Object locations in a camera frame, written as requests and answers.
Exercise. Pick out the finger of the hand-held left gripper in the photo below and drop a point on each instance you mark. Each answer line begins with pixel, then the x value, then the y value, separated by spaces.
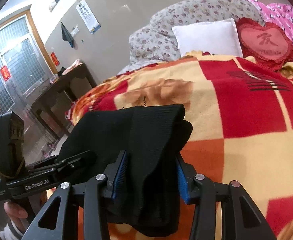
pixel 74 158
pixel 64 170

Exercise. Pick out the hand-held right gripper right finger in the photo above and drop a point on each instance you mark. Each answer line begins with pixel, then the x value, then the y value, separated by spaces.
pixel 182 185

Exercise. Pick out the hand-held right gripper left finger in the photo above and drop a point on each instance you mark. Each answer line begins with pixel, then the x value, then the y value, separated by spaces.
pixel 120 175

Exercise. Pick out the black pants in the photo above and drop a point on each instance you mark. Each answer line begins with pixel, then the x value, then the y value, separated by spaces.
pixel 149 142

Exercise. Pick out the person's left hand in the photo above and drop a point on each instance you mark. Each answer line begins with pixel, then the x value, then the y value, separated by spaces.
pixel 16 210

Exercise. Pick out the patterned slipper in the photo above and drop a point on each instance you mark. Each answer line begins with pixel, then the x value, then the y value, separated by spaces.
pixel 47 154
pixel 52 146

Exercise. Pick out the red paper door decoration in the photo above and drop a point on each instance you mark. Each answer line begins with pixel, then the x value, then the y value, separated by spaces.
pixel 5 73

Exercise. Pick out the clear glass cup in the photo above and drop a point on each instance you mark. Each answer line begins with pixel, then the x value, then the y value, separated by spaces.
pixel 54 80

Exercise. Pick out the dark wooden table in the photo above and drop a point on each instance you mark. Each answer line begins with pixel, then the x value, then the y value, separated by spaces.
pixel 61 82

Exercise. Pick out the grilled glass door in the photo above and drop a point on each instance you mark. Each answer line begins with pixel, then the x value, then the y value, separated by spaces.
pixel 19 62

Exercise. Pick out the small black cloth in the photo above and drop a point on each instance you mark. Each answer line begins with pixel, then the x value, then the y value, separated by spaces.
pixel 61 71

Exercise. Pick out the printed orange red blanket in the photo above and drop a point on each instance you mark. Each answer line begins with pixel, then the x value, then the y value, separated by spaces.
pixel 249 130

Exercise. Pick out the pink cloth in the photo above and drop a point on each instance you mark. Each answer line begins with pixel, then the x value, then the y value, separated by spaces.
pixel 72 66

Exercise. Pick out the hanging dark cloth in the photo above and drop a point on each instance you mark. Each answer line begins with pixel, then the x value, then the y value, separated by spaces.
pixel 67 35

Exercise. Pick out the white pillow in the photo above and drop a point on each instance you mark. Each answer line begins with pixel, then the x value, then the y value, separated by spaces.
pixel 206 37

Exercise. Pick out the red heart cushion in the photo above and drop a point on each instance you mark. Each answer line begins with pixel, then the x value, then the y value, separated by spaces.
pixel 266 42

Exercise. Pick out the pink printed quilt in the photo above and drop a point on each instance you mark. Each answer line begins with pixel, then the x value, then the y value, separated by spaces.
pixel 281 12

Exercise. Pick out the red paper wall decoration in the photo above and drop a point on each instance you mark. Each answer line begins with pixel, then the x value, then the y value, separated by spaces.
pixel 54 58

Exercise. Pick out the white wall switch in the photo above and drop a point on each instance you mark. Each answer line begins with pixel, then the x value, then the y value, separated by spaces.
pixel 75 32

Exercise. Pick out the wall calendar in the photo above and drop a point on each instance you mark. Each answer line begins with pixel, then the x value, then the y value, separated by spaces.
pixel 87 16

